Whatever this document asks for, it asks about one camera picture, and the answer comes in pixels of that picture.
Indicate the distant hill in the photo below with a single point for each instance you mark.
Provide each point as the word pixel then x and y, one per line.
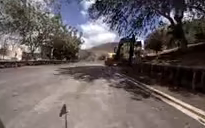
pixel 101 48

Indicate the yellow excavator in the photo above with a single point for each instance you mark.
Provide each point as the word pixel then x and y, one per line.
pixel 123 50

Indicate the grey asphalt road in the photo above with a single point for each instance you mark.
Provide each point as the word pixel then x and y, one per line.
pixel 90 100

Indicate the row of trees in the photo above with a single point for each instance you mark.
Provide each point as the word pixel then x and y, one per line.
pixel 40 30

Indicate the large dark tree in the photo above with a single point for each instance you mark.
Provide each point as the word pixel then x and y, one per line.
pixel 176 30

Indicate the pale painted road line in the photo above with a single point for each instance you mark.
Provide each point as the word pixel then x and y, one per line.
pixel 176 101

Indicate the pale building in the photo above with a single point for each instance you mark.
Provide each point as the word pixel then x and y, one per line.
pixel 10 51

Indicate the dark stone retaining wall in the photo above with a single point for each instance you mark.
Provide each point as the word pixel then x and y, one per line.
pixel 183 76

